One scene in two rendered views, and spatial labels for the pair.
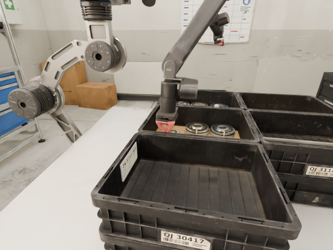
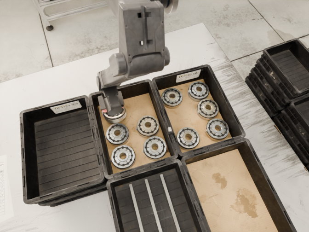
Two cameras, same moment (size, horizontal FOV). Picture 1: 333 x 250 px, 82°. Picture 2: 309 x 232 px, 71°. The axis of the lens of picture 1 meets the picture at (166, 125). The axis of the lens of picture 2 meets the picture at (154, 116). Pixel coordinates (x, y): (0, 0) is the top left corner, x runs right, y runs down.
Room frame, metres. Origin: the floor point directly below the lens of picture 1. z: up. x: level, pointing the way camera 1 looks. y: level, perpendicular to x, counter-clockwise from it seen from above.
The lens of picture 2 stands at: (0.60, -0.50, 1.78)
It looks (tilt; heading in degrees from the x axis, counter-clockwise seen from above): 64 degrees down; 61
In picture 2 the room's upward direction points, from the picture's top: 1 degrees clockwise
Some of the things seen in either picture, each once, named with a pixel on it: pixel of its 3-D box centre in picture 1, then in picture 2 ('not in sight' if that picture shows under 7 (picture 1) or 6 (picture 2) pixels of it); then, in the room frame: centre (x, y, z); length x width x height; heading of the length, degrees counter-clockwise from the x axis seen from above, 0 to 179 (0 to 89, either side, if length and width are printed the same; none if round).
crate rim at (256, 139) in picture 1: (197, 121); (130, 124); (0.69, -0.12, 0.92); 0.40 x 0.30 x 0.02; 79
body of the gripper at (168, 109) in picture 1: (167, 105); (110, 97); (0.66, -0.01, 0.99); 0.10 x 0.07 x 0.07; 169
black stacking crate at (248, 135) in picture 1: (196, 133); (131, 129); (0.69, -0.12, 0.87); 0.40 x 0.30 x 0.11; 79
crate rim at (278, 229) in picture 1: (191, 168); (60, 144); (0.40, -0.06, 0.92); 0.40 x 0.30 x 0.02; 79
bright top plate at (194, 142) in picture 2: not in sight; (188, 137); (0.90, -0.27, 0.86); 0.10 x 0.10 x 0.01
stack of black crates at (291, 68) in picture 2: not in sight; (280, 82); (1.94, -0.11, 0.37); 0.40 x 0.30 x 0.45; 84
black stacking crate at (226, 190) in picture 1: (190, 183); (64, 147); (0.40, -0.06, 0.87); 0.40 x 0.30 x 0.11; 79
